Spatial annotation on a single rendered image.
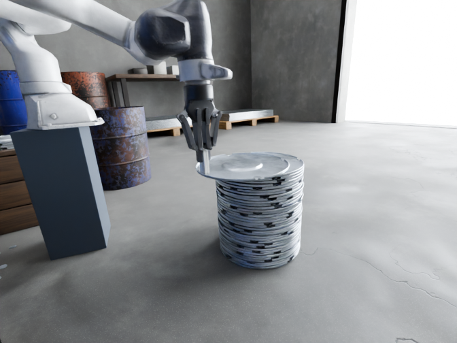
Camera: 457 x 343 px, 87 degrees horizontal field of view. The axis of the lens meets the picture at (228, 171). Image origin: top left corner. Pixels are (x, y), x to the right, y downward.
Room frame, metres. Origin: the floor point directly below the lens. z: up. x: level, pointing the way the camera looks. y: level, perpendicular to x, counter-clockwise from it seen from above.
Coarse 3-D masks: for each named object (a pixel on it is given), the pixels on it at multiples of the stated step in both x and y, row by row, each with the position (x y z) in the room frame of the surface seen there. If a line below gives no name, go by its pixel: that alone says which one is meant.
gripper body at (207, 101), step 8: (184, 88) 0.63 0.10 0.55; (192, 88) 0.61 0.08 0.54; (200, 88) 0.61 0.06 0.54; (208, 88) 0.62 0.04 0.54; (184, 96) 0.63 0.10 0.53; (192, 96) 0.61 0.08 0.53; (200, 96) 0.61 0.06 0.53; (208, 96) 0.62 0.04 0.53; (192, 104) 0.62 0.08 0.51; (200, 104) 0.64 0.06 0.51; (208, 104) 0.65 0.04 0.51; (192, 112) 0.62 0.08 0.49; (192, 120) 0.63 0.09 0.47
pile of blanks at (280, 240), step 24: (216, 192) 0.75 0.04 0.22; (240, 192) 0.64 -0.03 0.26; (264, 192) 0.62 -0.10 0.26; (288, 192) 0.64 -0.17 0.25; (240, 216) 0.64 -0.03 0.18; (264, 216) 0.62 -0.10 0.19; (288, 216) 0.65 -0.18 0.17; (240, 240) 0.65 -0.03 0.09; (264, 240) 0.62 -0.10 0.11; (288, 240) 0.64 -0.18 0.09; (240, 264) 0.64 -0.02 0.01; (264, 264) 0.62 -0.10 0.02
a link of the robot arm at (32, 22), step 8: (0, 0) 0.69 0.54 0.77; (0, 8) 0.70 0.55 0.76; (8, 8) 0.71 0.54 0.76; (16, 8) 0.73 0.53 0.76; (24, 8) 0.74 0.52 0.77; (0, 16) 0.72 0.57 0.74; (8, 16) 0.72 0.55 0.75; (16, 16) 0.74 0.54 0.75; (24, 16) 0.75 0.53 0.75; (32, 16) 0.76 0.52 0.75; (40, 16) 0.77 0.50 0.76; (48, 16) 0.78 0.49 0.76; (24, 24) 0.78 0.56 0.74; (32, 24) 0.77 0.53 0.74; (40, 24) 0.78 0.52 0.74; (48, 24) 0.79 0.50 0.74; (56, 24) 0.80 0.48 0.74; (64, 24) 0.82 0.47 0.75; (32, 32) 0.81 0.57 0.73; (40, 32) 0.82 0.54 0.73; (48, 32) 0.82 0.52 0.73; (56, 32) 0.83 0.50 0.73
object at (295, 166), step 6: (282, 156) 0.84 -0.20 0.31; (288, 156) 0.84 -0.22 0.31; (294, 156) 0.81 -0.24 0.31; (288, 162) 0.76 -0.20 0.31; (294, 162) 0.76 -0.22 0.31; (300, 162) 0.75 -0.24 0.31; (288, 168) 0.69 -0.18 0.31; (294, 168) 0.69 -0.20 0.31; (300, 168) 0.67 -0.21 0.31; (282, 174) 0.63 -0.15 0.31; (288, 174) 0.64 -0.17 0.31
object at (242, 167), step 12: (216, 156) 0.84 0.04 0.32; (240, 156) 0.84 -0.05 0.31; (252, 156) 0.83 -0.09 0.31; (264, 156) 0.82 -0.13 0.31; (276, 156) 0.80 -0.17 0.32; (216, 168) 0.70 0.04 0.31; (228, 168) 0.68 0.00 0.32; (240, 168) 0.67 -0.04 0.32; (252, 168) 0.67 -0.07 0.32; (264, 168) 0.68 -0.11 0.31; (276, 168) 0.67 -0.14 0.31; (228, 180) 0.59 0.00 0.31; (240, 180) 0.58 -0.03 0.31; (252, 180) 0.58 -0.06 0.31
